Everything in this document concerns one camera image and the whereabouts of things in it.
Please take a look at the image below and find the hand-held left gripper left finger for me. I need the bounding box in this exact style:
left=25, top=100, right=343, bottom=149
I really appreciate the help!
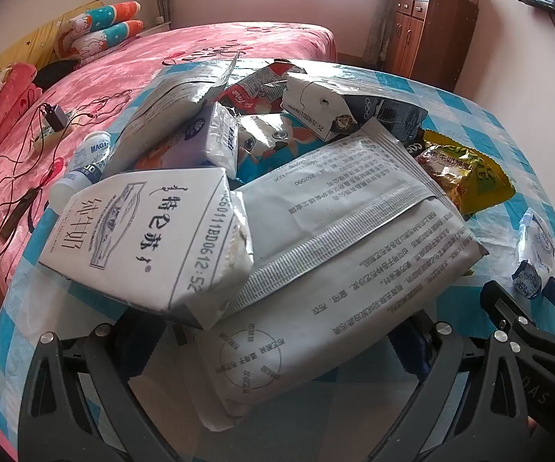
left=17, top=308, right=182, bottom=462

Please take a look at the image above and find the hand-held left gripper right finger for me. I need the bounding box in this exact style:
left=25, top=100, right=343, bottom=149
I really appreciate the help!
left=366, top=316, right=538, bottom=462

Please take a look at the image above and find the white milk carton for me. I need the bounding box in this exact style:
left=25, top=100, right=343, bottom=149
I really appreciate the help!
left=38, top=167, right=255, bottom=330
left=281, top=71, right=357, bottom=142

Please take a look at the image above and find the white wet wipe packet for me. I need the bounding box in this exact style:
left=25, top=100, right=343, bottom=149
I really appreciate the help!
left=185, top=118, right=490, bottom=431

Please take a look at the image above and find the yellow snack bag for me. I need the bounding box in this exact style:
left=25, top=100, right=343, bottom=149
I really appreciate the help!
left=414, top=129, right=516, bottom=216

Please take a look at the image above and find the dark blue drink carton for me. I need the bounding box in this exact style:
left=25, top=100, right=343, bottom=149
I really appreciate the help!
left=342, top=95, right=428, bottom=147

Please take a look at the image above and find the blue cartoon snack bag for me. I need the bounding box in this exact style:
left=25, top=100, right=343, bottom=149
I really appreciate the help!
left=235, top=112, right=329, bottom=186

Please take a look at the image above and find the white plastic packet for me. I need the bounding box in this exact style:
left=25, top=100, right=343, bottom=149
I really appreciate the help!
left=105, top=54, right=238, bottom=184

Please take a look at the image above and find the red snack bag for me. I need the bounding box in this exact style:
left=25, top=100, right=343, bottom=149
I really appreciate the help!
left=222, top=60, right=309, bottom=109

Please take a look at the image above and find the black phone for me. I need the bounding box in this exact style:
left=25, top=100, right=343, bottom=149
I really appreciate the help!
left=0, top=187, right=42, bottom=241

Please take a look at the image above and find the blue checkered tablecloth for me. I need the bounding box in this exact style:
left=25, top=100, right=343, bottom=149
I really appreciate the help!
left=0, top=58, right=555, bottom=462

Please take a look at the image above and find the power strip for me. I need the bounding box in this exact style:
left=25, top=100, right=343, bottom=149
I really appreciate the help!
left=32, top=122, right=73, bottom=149

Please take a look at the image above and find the black charger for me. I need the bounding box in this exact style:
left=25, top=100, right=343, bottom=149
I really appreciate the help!
left=41, top=103, right=69, bottom=133

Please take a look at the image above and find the folded pink quilt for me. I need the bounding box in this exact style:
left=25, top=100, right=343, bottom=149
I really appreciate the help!
left=0, top=62, right=42, bottom=159

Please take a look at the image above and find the brown wooden cabinet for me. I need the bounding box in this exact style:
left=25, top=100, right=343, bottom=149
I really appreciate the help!
left=386, top=0, right=479, bottom=92

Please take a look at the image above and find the black cloth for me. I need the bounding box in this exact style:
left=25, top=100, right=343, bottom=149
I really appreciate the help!
left=33, top=60, right=78, bottom=88

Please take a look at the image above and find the cartoon print pillow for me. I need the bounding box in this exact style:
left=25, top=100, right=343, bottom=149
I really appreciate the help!
left=70, top=20, right=144, bottom=65
left=68, top=1, right=142, bottom=39

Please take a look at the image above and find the bed with pink bedspread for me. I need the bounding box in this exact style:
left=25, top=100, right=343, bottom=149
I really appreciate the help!
left=0, top=23, right=338, bottom=294

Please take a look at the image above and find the yellow headboard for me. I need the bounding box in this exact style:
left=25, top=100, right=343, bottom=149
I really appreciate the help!
left=0, top=7, right=109, bottom=87

